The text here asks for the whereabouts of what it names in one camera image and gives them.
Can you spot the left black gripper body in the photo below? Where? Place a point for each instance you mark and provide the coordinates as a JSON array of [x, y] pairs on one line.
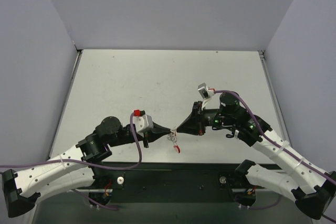
[[146, 137]]

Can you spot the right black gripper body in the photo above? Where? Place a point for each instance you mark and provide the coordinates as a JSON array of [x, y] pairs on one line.
[[198, 118]]

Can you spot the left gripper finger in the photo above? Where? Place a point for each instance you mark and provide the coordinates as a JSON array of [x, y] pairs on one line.
[[160, 129], [153, 136]]

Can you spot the red handled keyring holder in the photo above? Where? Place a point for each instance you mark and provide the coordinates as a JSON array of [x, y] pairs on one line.
[[173, 138]]

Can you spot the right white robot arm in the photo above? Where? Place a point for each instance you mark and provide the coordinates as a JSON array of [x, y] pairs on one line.
[[310, 187]]

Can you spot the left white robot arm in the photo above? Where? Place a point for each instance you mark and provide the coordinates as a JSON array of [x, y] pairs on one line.
[[25, 185]]

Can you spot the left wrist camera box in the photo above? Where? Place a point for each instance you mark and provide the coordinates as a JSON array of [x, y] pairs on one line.
[[143, 123]]

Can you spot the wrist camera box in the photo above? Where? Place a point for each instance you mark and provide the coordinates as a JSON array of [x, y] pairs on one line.
[[203, 90], [143, 123]]

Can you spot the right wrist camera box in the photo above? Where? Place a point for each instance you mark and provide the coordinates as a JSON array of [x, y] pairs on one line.
[[203, 90]]

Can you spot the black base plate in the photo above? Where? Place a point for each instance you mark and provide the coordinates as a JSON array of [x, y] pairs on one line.
[[173, 183]]

